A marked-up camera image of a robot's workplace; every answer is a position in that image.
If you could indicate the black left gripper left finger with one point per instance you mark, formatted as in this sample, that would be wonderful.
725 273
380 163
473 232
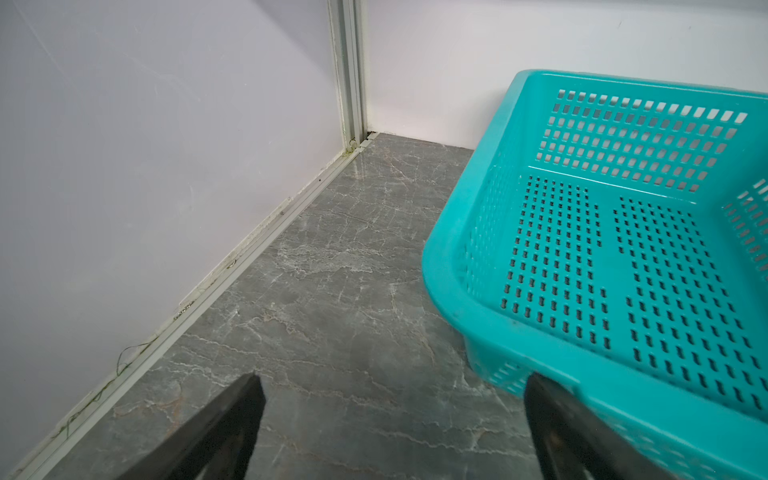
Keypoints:
216 443

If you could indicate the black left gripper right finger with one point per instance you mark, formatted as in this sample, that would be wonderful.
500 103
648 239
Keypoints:
571 442

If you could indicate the teal plastic basket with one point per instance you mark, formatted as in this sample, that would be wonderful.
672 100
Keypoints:
611 235

